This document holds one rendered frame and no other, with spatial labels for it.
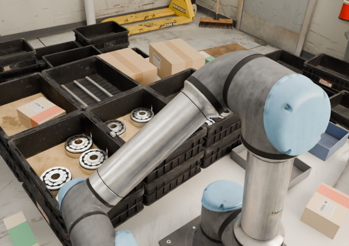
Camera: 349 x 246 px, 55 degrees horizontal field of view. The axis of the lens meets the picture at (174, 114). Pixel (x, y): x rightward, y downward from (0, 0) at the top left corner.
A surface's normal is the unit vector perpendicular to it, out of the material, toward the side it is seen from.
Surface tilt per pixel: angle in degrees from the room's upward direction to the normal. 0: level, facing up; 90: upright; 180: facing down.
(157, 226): 0
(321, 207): 0
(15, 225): 0
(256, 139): 95
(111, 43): 90
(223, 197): 9
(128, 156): 41
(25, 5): 90
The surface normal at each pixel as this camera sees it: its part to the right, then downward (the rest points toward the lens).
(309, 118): 0.48, 0.39
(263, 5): -0.80, 0.32
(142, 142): -0.23, -0.28
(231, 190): -0.05, -0.88
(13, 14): 0.60, 0.49
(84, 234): -0.32, -0.66
